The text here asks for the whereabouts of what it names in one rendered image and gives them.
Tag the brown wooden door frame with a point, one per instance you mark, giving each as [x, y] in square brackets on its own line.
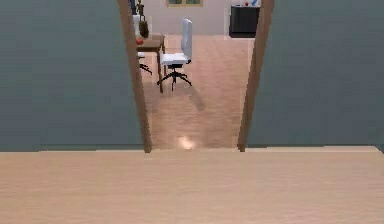
[135, 76]

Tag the red apple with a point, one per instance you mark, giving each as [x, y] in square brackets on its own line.
[139, 41]

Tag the black cabinet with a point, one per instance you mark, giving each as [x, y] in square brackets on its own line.
[243, 20]

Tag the brown wooden table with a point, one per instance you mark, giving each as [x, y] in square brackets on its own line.
[150, 44]

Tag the white swivel office chair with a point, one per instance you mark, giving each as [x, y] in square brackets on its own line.
[142, 63]
[185, 43]

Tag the yellow framed wall picture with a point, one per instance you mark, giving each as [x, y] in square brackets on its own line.
[184, 2]

